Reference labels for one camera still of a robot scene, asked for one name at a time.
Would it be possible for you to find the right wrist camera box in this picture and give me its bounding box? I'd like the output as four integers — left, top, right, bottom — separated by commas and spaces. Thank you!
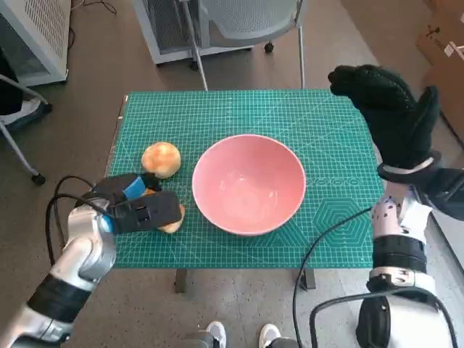
416, 168, 464, 220

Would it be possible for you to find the cardboard box with white label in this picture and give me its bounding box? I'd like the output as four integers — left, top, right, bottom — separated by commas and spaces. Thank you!
415, 0, 464, 68

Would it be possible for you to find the white perforated cabinet on casters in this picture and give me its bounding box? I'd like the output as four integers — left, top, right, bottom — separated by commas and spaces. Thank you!
132, 0, 276, 65

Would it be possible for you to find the person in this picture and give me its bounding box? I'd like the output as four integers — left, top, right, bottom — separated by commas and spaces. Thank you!
0, 46, 44, 126

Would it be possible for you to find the pink bowl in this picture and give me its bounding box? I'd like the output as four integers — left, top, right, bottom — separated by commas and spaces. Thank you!
191, 134, 307, 237

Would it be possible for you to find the right black gloved robot hand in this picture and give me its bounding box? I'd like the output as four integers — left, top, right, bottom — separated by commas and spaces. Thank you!
328, 64, 442, 170

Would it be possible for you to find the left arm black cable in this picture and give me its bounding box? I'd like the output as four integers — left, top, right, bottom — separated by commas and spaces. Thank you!
44, 175, 109, 266

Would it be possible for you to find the plain brown cardboard box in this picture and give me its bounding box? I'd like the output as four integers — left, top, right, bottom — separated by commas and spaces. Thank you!
423, 67, 464, 142

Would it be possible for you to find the rectangular orange striped toy bread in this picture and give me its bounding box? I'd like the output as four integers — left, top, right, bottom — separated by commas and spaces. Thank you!
143, 185, 186, 235

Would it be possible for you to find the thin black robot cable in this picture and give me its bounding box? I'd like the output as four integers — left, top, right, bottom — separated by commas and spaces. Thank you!
292, 206, 375, 348

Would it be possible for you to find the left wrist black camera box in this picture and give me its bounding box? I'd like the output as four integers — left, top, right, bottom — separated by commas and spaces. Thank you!
108, 191, 182, 235

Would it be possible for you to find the looped black robot cable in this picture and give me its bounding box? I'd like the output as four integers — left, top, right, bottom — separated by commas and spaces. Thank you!
309, 293, 457, 348

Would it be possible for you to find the black floor cable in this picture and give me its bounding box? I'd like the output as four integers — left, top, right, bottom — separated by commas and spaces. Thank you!
68, 0, 119, 48

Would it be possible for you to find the green cutting mat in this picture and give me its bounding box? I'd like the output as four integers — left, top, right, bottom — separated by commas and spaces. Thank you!
107, 90, 384, 270

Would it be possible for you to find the left bare black robot hand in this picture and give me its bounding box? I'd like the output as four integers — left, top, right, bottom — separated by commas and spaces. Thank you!
90, 172, 163, 206

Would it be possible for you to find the round tan toy bun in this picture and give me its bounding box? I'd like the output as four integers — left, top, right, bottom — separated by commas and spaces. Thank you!
141, 142, 181, 181

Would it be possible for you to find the large white perforated cabinet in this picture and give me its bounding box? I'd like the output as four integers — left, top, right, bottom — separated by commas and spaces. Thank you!
0, 0, 73, 86

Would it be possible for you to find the metal frame chair with casters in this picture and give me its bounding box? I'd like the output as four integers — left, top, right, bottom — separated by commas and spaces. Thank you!
0, 72, 54, 184

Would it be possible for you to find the grey mesh chair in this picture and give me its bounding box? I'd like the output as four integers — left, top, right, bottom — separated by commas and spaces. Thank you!
179, 0, 309, 91

